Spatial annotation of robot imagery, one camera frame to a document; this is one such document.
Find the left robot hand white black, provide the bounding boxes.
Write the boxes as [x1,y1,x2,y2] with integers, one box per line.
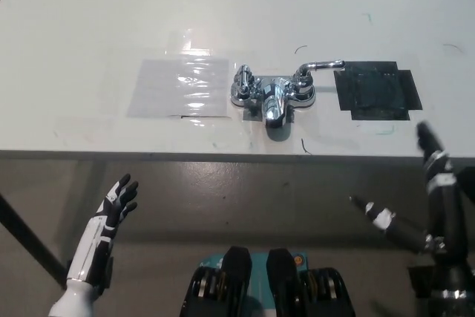
[65,173,140,285]

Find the right robot hand black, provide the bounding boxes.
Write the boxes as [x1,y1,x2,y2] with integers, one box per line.
[349,121,471,290]

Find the chrome faucet lever handle long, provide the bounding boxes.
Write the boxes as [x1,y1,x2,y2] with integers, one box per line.
[295,59,346,90]

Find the robot body black teal blocks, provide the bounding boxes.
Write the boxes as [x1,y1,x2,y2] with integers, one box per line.
[179,245,358,317]

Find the chrome faucet body with spout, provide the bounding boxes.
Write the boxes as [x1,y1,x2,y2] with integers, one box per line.
[229,74,318,128]

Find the black rounded object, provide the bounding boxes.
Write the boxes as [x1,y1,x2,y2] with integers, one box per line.
[455,166,475,199]

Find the black table leg bar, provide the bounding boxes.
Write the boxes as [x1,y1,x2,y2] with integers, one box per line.
[0,192,70,290]

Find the black taped patch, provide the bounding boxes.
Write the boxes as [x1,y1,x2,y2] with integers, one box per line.
[332,59,424,122]

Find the clear plastic sheet over grey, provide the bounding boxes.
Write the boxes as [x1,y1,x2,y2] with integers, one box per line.
[125,57,232,120]

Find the chrome faucet lever handle upright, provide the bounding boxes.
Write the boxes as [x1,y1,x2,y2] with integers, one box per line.
[232,64,255,96]

